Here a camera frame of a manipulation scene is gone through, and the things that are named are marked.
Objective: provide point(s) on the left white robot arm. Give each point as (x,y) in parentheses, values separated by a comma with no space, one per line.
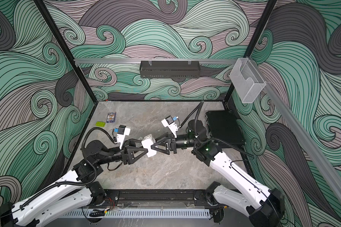
(78,187)

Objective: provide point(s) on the white slotted cable duct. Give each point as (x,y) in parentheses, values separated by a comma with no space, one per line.
(140,213)

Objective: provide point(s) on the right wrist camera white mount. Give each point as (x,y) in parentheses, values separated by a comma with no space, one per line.
(170,123)

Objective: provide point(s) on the right black corner post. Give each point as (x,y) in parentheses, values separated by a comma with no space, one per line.
(254,40)

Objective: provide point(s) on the black corner frame post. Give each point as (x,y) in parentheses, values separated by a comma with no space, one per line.
(56,33)

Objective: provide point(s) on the black wall tray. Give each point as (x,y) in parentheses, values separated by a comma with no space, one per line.
(170,69)

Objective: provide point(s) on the clear acrylic wall holder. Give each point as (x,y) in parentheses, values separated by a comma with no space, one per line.
(247,80)

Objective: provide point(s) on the aluminium wall rail right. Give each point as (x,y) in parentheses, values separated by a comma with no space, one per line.
(309,93)

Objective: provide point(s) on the black case on table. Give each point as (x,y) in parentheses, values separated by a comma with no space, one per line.
(222,124)

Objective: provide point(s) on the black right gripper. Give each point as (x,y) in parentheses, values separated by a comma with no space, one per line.
(172,144)

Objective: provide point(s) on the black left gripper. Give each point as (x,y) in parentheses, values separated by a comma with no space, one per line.
(126,155)

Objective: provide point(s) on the green toy building brick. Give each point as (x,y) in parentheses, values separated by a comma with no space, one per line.
(100,124)

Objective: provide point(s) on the blue playing card box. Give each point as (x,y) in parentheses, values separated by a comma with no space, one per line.
(111,117)

